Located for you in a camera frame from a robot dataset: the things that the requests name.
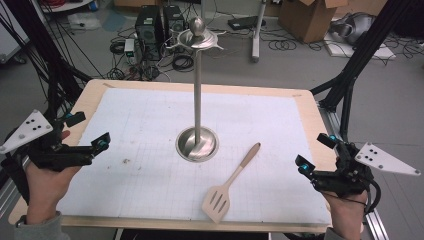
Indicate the aluminium rail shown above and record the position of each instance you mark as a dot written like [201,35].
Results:
[375,226]

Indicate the metal utensil hanging stand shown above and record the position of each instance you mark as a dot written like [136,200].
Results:
[197,100]

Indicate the clear plastic bag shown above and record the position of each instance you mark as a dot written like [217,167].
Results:
[84,21]

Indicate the person's right hand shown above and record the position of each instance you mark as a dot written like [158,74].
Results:
[348,216]

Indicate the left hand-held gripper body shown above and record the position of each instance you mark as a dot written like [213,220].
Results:
[50,155]

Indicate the white cabinet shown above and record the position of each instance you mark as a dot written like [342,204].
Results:
[8,36]

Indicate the white power adapter box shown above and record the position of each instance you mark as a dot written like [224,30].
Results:
[129,46]

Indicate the black metal frame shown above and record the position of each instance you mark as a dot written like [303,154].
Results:
[360,56]
[50,60]

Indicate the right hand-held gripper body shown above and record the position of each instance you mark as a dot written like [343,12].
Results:
[346,180]

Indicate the person's left hand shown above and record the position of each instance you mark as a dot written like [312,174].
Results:
[46,190]

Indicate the small black computer tower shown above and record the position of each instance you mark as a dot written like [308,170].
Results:
[173,23]

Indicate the white gridded mat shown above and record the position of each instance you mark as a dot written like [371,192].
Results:
[150,173]

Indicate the white stand pole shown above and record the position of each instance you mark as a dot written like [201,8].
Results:
[257,33]

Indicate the flat black device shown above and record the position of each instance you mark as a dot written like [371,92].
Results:
[245,22]

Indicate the brown cardboard box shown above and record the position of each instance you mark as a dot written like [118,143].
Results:
[310,20]

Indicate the large black computer tower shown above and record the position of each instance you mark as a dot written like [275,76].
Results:
[149,31]

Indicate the grey bag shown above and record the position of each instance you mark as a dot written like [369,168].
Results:
[353,28]

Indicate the wristwatch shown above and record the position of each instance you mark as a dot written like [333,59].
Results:
[21,220]

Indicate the wooden slotted spatula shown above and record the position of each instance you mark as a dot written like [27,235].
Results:
[216,200]

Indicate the white foam board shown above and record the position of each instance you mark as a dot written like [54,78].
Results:
[373,51]

